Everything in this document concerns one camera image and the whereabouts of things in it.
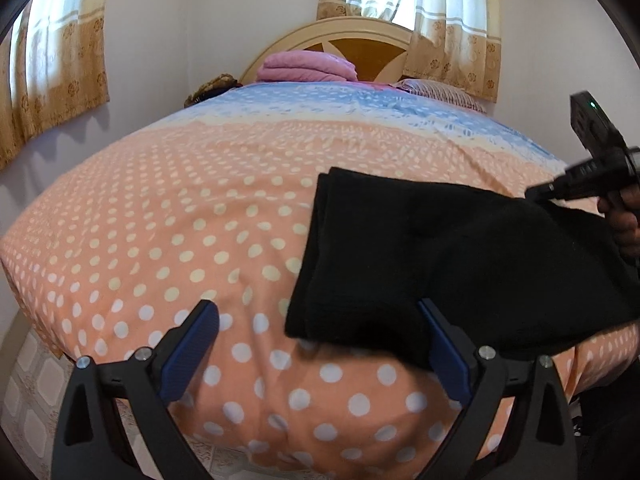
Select black pants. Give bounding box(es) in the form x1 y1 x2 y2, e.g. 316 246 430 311
284 168 639 367

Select person's right hand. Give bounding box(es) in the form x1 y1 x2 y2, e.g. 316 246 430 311
598 186 640 258

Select polka dot bedspread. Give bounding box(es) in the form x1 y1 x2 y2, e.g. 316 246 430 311
0 80 640 480

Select striped pillow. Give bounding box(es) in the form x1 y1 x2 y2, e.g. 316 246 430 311
394 78 486 114

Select beige curtain behind headboard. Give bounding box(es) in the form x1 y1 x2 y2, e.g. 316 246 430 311
317 0 501 103

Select cream wooden headboard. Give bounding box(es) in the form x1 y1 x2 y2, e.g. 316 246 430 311
240 16 412 84

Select brown patterned cushion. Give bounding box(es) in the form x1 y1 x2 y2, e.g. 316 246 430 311
183 74 242 108

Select folded pink blanket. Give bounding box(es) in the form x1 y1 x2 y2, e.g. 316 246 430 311
256 50 358 82

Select beige curtain side window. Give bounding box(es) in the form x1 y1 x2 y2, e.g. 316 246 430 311
1 0 110 167

